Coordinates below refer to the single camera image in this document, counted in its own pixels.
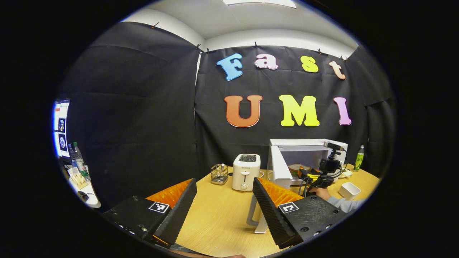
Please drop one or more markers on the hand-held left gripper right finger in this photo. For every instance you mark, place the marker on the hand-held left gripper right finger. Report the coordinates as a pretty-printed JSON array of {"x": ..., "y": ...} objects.
[{"x": 272, "y": 215}]

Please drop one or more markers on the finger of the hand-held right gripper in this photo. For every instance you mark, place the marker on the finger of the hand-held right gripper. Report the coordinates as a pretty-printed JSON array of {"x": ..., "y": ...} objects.
[{"x": 311, "y": 174}]

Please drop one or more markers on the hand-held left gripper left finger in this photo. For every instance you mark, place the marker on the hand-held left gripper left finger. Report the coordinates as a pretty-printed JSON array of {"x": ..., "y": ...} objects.
[{"x": 177, "y": 216}]

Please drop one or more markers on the white microwave oven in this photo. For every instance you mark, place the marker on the white microwave oven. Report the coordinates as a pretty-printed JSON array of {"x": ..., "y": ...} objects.
[{"x": 308, "y": 143}]

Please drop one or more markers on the white stand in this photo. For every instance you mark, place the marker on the white stand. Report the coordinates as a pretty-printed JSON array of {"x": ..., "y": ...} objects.
[{"x": 252, "y": 211}]

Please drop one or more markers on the green labelled drink bottle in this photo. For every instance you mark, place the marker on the green labelled drink bottle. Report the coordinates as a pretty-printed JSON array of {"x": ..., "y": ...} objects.
[{"x": 358, "y": 161}]

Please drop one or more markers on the white rectangular dish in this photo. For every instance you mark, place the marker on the white rectangular dish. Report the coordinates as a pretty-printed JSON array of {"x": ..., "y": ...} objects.
[{"x": 349, "y": 190}]

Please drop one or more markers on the white toaster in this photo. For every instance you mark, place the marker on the white toaster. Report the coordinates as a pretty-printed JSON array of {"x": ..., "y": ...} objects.
[{"x": 245, "y": 173}]

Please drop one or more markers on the white side table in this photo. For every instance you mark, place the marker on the white side table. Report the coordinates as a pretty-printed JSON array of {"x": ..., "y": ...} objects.
[{"x": 92, "y": 200}]

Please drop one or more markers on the black computer mouse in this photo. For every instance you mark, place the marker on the black computer mouse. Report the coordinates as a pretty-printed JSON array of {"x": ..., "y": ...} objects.
[{"x": 83, "y": 196}]

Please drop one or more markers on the black backdrop cloth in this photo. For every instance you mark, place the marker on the black backdrop cloth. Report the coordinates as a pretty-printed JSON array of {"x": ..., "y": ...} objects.
[{"x": 143, "y": 125}]

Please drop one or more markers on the small yellow box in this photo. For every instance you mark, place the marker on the small yellow box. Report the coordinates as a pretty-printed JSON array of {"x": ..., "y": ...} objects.
[{"x": 80, "y": 181}]

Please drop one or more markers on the clear bottle green cap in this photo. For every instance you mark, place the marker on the clear bottle green cap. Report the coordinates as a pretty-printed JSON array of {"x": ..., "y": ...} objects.
[{"x": 81, "y": 165}]

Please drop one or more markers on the clear bottle blue cap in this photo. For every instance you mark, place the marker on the clear bottle blue cap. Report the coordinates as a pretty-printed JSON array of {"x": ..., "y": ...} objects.
[{"x": 71, "y": 154}]

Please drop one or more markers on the computer monitor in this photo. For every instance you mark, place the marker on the computer monitor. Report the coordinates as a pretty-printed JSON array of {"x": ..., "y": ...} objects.
[{"x": 61, "y": 125}]

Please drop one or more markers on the large ceiling light panel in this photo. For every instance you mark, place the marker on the large ceiling light panel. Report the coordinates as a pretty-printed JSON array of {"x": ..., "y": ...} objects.
[{"x": 260, "y": 2}]

